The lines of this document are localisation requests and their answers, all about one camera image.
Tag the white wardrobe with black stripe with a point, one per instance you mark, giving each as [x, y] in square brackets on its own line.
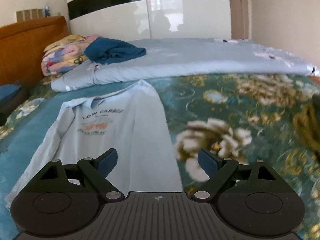
[187, 17]

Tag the row of beige boxes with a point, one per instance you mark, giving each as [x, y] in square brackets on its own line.
[28, 14]

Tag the light blue duvet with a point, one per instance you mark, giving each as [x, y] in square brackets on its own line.
[200, 55]

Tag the colourful folded quilt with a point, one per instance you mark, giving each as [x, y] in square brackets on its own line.
[60, 60]

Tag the beige door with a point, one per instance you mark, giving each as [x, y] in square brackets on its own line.
[237, 12]

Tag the yellow patterned pillow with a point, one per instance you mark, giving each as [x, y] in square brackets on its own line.
[67, 40]

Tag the dark blue garment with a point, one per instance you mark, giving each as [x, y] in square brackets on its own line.
[110, 48]

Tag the light blue polo shirt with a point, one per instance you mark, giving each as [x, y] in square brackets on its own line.
[140, 130]

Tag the blue bottle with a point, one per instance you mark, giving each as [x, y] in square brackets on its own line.
[47, 11]

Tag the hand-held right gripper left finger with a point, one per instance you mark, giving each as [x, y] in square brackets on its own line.
[108, 161]

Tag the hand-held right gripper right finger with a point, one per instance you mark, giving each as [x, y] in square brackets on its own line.
[208, 162]

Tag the teal floral blanket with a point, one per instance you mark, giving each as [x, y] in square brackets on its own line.
[212, 105]

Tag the wooden headboard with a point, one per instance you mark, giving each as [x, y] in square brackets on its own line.
[22, 50]

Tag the blue pillow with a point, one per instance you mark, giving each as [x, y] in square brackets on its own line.
[7, 91]

